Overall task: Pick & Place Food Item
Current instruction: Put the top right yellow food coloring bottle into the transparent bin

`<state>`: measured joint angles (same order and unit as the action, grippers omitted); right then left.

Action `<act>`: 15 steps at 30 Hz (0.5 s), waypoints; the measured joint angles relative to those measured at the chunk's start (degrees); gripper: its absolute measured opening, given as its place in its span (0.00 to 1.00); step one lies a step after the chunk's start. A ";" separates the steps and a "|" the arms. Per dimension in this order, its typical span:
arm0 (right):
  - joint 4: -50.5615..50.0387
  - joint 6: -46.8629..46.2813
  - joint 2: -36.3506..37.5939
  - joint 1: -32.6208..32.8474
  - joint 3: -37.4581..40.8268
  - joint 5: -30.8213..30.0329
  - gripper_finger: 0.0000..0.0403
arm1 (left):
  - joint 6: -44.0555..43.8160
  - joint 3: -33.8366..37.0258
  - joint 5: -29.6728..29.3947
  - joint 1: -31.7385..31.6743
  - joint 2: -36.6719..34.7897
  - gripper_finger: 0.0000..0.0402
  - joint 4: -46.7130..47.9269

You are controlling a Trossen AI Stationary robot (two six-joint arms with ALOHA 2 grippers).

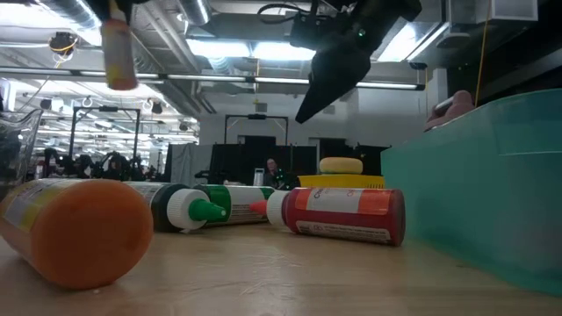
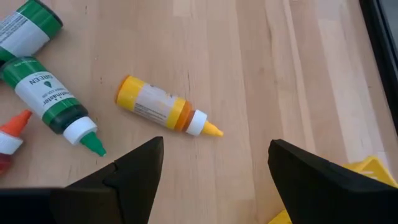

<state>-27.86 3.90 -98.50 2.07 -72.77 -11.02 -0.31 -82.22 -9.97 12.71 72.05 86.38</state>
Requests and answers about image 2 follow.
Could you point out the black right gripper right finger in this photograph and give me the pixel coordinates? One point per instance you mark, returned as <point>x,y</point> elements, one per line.
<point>326,193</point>

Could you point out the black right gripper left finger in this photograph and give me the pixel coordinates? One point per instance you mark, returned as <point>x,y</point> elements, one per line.
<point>124,186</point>

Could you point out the yellow food colouring bottle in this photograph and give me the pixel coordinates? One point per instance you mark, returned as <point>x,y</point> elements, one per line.
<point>155,102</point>

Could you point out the green food colouring bottle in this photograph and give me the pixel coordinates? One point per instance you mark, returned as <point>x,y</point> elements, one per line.
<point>46,90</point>
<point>28,28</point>

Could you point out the red food colouring bottle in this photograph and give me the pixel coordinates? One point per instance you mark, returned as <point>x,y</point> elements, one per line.
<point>9,137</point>

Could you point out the yellow plastic basket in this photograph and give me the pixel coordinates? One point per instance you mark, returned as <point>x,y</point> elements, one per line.
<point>373,169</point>

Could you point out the black aluminium table frame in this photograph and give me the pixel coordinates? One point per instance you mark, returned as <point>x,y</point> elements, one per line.
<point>382,46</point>

